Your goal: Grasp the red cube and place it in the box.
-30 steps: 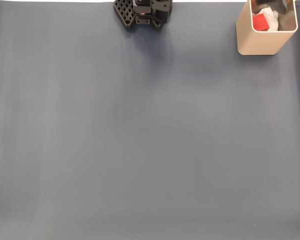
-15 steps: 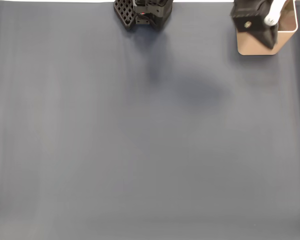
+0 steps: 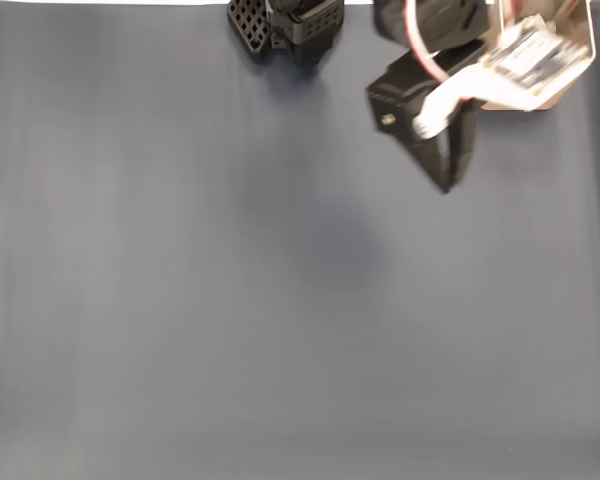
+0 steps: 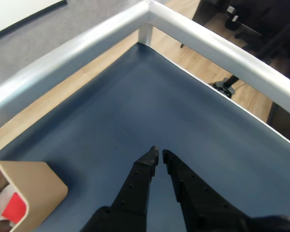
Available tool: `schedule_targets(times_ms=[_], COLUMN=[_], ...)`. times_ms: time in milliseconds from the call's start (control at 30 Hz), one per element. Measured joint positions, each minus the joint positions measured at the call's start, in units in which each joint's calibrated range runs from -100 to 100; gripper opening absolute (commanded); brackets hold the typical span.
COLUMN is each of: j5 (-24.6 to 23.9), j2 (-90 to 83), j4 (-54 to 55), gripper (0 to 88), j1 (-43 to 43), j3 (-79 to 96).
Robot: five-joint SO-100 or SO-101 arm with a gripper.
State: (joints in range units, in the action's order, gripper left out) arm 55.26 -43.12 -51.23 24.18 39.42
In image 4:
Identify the blue-grey table mat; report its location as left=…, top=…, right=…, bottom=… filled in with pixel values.
left=0, top=44, right=290, bottom=232

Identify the beige rounded box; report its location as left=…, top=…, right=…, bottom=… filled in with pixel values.
left=0, top=160, right=69, bottom=232

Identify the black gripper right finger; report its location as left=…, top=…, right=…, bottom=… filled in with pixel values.
left=162, top=149, right=252, bottom=232

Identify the white metal frame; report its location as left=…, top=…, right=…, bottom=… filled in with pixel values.
left=0, top=0, right=290, bottom=131

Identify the white crumpled tissue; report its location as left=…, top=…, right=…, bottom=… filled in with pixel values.
left=0, top=183, right=17, bottom=222

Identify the black furniture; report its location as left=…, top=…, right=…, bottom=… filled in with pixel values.
left=192, top=0, right=290, bottom=85

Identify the black office chair base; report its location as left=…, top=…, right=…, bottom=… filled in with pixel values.
left=207, top=74, right=240, bottom=99

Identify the black baseboard strip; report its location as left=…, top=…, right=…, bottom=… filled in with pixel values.
left=0, top=0, right=68, bottom=44

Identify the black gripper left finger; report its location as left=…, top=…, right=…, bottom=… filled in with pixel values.
left=81, top=145, right=160, bottom=232

